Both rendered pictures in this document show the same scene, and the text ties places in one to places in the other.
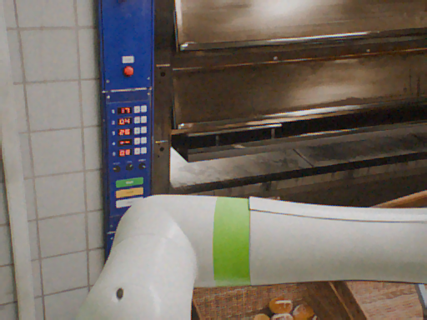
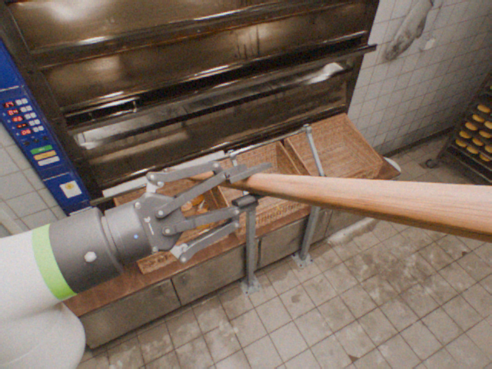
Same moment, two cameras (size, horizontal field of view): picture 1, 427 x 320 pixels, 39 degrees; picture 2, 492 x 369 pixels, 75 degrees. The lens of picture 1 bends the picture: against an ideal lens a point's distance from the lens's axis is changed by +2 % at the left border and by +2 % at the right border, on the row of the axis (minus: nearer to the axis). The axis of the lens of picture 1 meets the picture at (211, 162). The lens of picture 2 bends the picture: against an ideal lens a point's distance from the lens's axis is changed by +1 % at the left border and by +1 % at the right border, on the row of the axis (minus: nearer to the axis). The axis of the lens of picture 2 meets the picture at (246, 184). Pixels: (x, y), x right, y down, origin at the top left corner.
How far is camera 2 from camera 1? 0.80 m
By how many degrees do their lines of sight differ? 21
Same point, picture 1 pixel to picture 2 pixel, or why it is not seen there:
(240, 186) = (133, 136)
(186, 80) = (56, 73)
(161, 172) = (66, 137)
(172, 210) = not seen: outside the picture
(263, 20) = (101, 19)
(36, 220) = not seen: outside the picture
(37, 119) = not seen: outside the picture
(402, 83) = (233, 51)
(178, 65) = (41, 64)
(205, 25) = (49, 31)
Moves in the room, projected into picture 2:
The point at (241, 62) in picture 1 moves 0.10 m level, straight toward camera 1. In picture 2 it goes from (96, 54) to (89, 65)
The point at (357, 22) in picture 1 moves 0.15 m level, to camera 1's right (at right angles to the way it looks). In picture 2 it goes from (182, 12) to (215, 11)
